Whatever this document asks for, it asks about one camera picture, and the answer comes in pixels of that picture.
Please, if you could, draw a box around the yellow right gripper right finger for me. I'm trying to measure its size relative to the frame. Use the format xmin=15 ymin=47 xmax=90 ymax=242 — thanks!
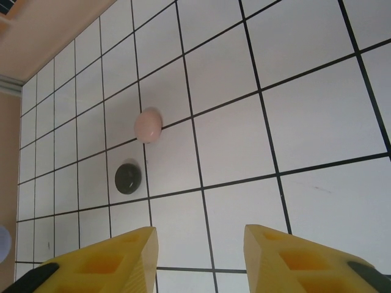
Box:
xmin=243 ymin=223 xmax=391 ymax=293

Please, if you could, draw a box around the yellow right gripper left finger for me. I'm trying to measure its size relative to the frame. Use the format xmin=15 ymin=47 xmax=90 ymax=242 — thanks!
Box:
xmin=8 ymin=225 xmax=160 ymax=293

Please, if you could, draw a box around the purple round charging case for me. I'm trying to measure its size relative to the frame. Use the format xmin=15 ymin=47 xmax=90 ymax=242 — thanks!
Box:
xmin=0 ymin=225 xmax=12 ymax=265

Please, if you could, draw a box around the black round charging case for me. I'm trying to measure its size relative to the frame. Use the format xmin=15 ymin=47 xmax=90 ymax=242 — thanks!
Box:
xmin=114 ymin=163 xmax=143 ymax=195

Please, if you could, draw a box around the pink round charging case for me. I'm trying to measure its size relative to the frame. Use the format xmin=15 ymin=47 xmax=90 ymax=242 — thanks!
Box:
xmin=134 ymin=107 xmax=163 ymax=144

